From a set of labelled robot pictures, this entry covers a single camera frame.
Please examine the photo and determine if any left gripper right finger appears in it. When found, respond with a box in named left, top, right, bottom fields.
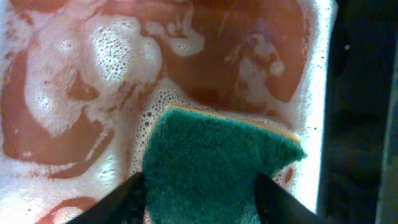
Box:
left=254, top=174, right=325, bottom=224

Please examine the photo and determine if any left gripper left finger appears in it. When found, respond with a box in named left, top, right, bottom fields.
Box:
left=68, top=172, right=146, bottom=224

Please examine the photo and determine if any green scrubbing sponge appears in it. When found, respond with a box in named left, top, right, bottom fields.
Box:
left=143, top=106, right=306, bottom=224

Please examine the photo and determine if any black rectangular water tray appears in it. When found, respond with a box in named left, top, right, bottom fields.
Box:
left=1, top=0, right=337, bottom=223

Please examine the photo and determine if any black round serving tray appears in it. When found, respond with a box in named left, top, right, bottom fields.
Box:
left=317, top=0, right=397, bottom=223

